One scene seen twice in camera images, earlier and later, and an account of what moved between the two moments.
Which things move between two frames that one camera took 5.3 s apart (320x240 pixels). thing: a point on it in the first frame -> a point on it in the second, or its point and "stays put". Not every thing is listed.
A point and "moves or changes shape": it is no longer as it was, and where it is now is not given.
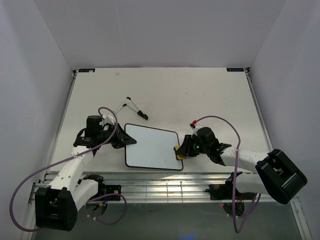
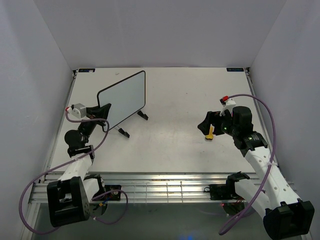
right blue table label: x=235 y=69 stays put
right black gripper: x=185 y=149 -> x=213 y=117
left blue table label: x=86 y=70 stays put
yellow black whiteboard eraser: x=178 y=157 moves or changes shape
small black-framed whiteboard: x=154 y=148 -> x=126 y=96
